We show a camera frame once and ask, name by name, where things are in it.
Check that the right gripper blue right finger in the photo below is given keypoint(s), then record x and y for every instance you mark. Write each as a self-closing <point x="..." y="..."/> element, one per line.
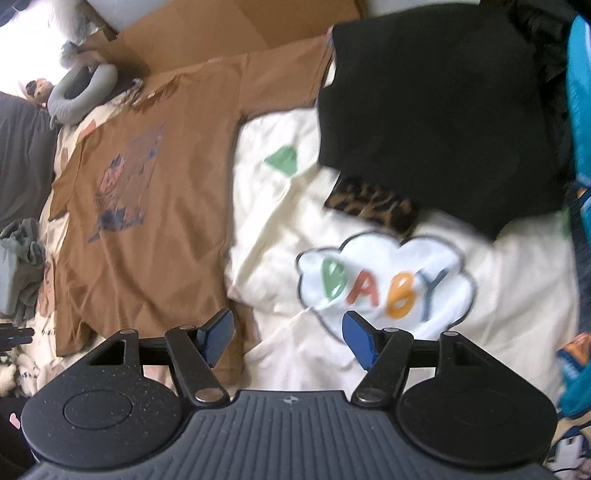
<point x="383" y="354"/>

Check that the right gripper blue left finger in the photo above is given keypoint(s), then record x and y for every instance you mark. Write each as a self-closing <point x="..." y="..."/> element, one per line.
<point x="194" y="352"/>

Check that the brown printed t-shirt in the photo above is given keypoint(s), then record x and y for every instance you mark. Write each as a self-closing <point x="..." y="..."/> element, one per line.
<point x="147" y="196"/>

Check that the grey crumpled garment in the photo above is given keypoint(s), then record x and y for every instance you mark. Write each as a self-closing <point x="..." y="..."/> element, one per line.
<point x="22" y="270"/>

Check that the cream bear print blanket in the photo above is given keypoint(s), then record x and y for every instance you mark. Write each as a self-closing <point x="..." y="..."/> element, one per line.
<point x="294" y="268"/>

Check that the leopard print cloth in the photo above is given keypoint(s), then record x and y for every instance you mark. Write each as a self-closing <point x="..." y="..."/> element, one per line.
<point x="359" y="199"/>

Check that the teal printed fabric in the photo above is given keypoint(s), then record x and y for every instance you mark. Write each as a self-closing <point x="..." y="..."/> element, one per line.
<point x="575" y="356"/>

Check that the grey neck pillow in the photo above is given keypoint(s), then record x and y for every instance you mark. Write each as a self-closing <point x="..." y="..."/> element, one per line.
<point x="80" y="91"/>

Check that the plush toy with sunglasses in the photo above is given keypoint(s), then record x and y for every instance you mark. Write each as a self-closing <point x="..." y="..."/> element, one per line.
<point x="38" y="92"/>

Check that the black folded garment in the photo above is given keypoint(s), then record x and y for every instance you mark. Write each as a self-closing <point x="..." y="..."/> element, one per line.
<point x="458" y="107"/>

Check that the white pillow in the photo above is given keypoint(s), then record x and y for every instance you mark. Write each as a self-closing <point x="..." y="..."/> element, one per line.
<point x="77" y="20"/>

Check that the brown cardboard sheet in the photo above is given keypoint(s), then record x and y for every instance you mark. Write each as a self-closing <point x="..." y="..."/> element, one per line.
<point x="183" y="33"/>

